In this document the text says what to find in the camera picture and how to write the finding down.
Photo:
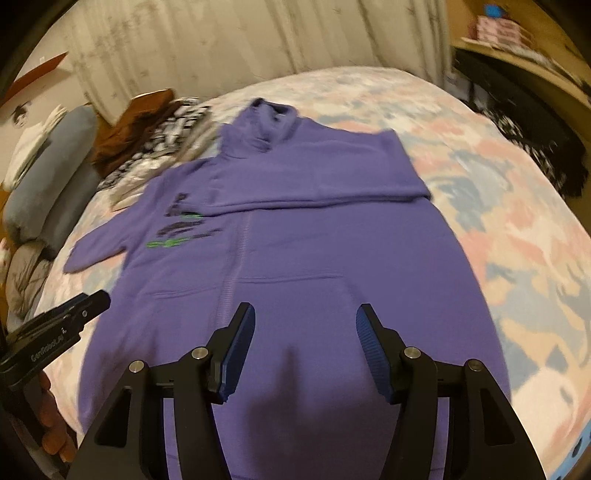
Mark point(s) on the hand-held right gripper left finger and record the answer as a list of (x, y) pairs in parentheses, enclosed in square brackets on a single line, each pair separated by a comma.
[(240, 350)]

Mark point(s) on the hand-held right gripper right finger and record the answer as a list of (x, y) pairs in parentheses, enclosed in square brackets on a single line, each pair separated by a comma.
[(374, 350)]

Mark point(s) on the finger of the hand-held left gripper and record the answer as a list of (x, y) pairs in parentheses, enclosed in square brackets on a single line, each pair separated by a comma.
[(69, 323)]

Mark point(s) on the purple hoodie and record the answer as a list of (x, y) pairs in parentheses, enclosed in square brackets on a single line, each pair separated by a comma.
[(300, 240)]

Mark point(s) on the person's left hand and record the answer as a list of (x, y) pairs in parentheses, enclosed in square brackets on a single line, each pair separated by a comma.
[(57, 415)]

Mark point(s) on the beige quilt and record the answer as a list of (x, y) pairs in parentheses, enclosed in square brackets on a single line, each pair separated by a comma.
[(27, 277)]

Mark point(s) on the grey-blue pillow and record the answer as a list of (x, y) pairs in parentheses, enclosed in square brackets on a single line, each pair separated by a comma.
[(51, 184)]

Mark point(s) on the white pillow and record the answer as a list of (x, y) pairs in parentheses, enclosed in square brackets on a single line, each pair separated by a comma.
[(27, 147)]

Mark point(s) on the bed with floral sheet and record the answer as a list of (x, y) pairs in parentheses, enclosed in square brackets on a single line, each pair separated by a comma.
[(485, 184)]

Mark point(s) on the brown cloth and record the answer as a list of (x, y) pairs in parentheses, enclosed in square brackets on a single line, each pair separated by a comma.
[(129, 129)]

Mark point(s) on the black and white patterned cloth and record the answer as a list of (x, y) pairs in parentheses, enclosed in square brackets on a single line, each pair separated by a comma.
[(161, 134)]

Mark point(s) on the blue perforated object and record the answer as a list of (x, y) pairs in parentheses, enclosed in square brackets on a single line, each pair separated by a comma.
[(577, 452)]

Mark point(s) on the pale curtain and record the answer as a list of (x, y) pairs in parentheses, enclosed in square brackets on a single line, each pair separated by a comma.
[(231, 41)]

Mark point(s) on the wooden desk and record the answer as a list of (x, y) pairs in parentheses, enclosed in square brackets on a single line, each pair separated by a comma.
[(531, 69)]

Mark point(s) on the pink box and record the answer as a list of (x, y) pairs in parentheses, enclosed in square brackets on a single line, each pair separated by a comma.
[(501, 30)]

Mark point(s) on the black wall sticker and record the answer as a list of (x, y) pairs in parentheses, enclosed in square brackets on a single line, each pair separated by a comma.
[(18, 115)]

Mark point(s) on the red wall pennant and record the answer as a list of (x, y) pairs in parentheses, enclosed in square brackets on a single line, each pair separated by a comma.
[(41, 71)]

